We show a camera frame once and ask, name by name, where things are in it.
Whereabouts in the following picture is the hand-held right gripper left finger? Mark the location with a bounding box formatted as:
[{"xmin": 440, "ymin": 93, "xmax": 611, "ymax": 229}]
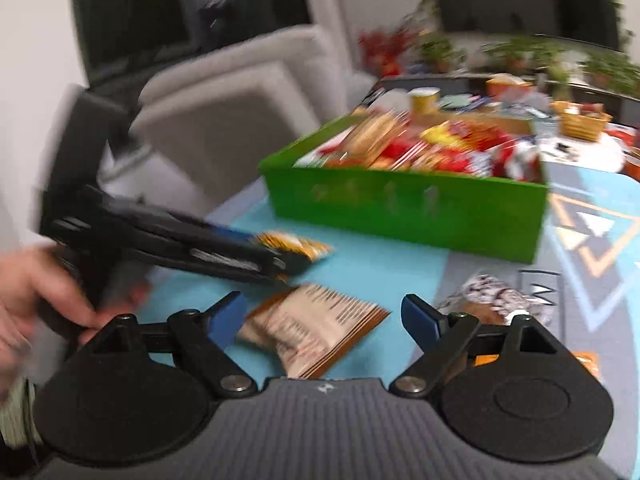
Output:
[{"xmin": 75, "ymin": 291, "xmax": 258, "ymax": 396}]

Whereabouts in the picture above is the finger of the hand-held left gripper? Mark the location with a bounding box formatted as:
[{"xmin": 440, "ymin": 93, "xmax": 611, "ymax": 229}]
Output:
[
  {"xmin": 145, "ymin": 247, "xmax": 306, "ymax": 286},
  {"xmin": 132, "ymin": 205, "xmax": 261, "ymax": 253}
]

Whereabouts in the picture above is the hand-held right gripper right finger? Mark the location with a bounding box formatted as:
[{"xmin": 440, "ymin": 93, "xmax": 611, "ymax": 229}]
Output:
[{"xmin": 390, "ymin": 294, "xmax": 571, "ymax": 397}]

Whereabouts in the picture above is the orange yellow snack packet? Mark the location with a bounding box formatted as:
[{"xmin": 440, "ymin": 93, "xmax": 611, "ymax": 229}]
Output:
[{"xmin": 257, "ymin": 230, "xmax": 334, "ymax": 264}]

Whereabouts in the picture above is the brown white snack packet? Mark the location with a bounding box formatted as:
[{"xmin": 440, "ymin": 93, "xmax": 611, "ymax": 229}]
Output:
[{"xmin": 235, "ymin": 282, "xmax": 392, "ymax": 380}]

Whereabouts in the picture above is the green cardboard box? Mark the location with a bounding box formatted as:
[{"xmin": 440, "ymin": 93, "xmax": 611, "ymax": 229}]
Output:
[{"xmin": 259, "ymin": 112, "xmax": 550, "ymax": 264}]

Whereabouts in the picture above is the pile of assorted snack packs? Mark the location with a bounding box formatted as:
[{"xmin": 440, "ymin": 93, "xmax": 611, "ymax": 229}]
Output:
[{"xmin": 294, "ymin": 110, "xmax": 544, "ymax": 182}]

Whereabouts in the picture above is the person's left hand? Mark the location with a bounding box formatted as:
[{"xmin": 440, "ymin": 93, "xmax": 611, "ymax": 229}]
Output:
[{"xmin": 0, "ymin": 245, "xmax": 151, "ymax": 396}]

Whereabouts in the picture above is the chocolate bread packet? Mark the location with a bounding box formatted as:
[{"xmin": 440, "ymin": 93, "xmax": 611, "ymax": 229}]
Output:
[{"xmin": 435, "ymin": 274, "xmax": 556, "ymax": 327}]

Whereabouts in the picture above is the grey upholstered armchair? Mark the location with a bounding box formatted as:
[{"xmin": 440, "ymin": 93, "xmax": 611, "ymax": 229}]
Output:
[
  {"xmin": 140, "ymin": 25, "xmax": 353, "ymax": 126},
  {"xmin": 100, "ymin": 60, "xmax": 323, "ymax": 208}
]

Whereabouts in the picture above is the dark window pane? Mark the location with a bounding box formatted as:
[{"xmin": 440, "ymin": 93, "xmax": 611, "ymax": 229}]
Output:
[
  {"xmin": 69, "ymin": 0, "xmax": 312, "ymax": 87},
  {"xmin": 429, "ymin": 0, "xmax": 622, "ymax": 52}
]

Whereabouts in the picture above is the yellow cup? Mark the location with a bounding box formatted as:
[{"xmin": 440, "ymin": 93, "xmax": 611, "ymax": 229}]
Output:
[{"xmin": 410, "ymin": 87, "xmax": 441, "ymax": 114}]

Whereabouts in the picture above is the wicker basket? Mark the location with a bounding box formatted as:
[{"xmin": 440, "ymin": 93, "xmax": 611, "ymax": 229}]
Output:
[{"xmin": 551, "ymin": 101, "xmax": 614, "ymax": 142}]

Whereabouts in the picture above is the red flower bouquet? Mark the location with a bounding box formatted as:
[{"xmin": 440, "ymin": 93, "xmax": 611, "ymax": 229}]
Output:
[{"xmin": 357, "ymin": 27, "xmax": 419, "ymax": 79}]

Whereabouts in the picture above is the potted green plant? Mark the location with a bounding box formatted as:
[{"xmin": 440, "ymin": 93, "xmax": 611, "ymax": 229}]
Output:
[
  {"xmin": 580, "ymin": 52, "xmax": 640, "ymax": 97},
  {"xmin": 417, "ymin": 35, "xmax": 467, "ymax": 74},
  {"xmin": 481, "ymin": 37, "xmax": 547, "ymax": 74}
]

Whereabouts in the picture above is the green plant in glass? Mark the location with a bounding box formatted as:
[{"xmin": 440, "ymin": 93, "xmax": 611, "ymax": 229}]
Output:
[{"xmin": 545, "ymin": 60, "xmax": 574, "ymax": 103}]

